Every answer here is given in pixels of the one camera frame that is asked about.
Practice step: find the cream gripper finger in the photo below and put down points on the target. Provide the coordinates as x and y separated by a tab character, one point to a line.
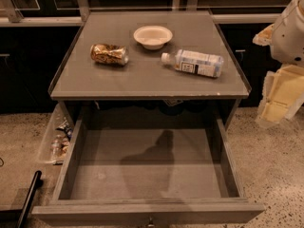
282	95
264	38

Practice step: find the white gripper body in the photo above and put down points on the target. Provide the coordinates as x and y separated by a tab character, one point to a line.
289	38

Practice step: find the blue labelled plastic bottle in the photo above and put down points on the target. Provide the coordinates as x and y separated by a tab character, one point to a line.
193	62

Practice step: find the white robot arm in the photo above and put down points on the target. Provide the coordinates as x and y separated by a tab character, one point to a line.
283	90

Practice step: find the grey drawer cabinet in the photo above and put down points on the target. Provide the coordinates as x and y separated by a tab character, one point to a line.
144	77

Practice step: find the open grey top drawer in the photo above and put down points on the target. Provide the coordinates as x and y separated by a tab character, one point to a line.
126	165

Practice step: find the small metal drawer knob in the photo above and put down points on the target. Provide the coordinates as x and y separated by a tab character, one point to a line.
150	223

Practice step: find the white paper bowl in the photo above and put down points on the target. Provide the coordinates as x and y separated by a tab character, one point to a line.
152	37

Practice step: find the crushed gold drink can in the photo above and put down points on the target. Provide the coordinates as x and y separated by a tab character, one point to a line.
109	54

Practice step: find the clear plastic bin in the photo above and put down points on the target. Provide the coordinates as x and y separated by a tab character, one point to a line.
58	115

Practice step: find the snack packets in bin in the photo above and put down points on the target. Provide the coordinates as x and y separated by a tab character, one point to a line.
61	142

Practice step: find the black bar on floor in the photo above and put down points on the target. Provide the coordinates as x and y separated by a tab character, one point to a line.
35	184

